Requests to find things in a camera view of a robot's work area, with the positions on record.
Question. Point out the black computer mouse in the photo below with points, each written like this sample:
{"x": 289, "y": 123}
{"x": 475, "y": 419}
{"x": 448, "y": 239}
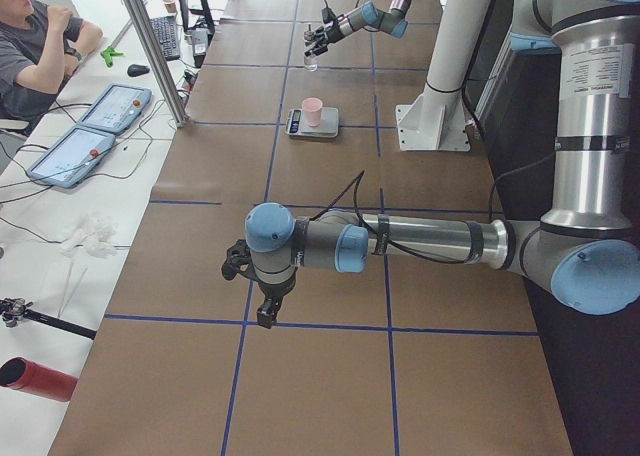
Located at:
{"x": 136, "y": 70}

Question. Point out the lower blue teach pendant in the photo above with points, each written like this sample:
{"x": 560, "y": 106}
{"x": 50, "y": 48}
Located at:
{"x": 70, "y": 159}

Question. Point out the black keyboard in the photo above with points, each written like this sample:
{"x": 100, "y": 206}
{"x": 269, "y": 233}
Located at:
{"x": 165, "y": 30}

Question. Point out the green plastic tool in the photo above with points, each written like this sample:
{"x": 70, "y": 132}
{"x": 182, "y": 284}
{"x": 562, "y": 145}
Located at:
{"x": 109, "y": 54}

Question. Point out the red cylinder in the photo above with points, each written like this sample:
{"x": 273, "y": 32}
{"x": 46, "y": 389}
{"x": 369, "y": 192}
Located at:
{"x": 32, "y": 378}

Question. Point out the brown paper cup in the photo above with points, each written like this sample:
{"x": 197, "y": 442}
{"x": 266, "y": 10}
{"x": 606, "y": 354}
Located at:
{"x": 170, "y": 6}

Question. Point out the seated person in grey shirt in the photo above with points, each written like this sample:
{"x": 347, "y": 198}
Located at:
{"x": 42, "y": 46}

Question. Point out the blue teach pendant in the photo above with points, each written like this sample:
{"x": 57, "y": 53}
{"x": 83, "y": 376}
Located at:
{"x": 70, "y": 159}
{"x": 116, "y": 108}

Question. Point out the black tripod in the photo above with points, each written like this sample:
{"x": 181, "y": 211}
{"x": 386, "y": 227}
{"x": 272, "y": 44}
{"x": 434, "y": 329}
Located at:
{"x": 15, "y": 311}

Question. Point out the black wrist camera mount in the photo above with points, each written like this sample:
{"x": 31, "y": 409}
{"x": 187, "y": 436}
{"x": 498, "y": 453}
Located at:
{"x": 238, "y": 261}
{"x": 328, "y": 16}

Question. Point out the aluminium frame post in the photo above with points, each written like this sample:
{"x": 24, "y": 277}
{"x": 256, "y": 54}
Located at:
{"x": 141, "y": 22}

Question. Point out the white crumpled tissue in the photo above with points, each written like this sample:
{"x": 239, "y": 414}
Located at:
{"x": 93, "y": 233}

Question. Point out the clear glass sauce bottle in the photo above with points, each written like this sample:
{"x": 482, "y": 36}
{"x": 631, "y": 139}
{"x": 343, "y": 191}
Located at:
{"x": 309, "y": 56}

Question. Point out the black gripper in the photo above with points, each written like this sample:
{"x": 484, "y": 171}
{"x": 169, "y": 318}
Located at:
{"x": 272, "y": 290}
{"x": 329, "y": 32}

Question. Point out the upper blue teach pendant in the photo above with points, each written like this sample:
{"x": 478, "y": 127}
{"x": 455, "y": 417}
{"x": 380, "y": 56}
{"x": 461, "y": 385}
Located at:
{"x": 116, "y": 108}

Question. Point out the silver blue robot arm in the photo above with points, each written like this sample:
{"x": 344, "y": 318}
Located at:
{"x": 579, "y": 250}
{"x": 365, "y": 16}

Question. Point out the pink plastic cup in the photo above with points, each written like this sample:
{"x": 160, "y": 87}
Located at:
{"x": 312, "y": 108}

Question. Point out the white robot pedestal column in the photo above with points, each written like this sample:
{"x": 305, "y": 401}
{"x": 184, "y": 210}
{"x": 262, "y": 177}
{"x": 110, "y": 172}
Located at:
{"x": 436, "y": 121}

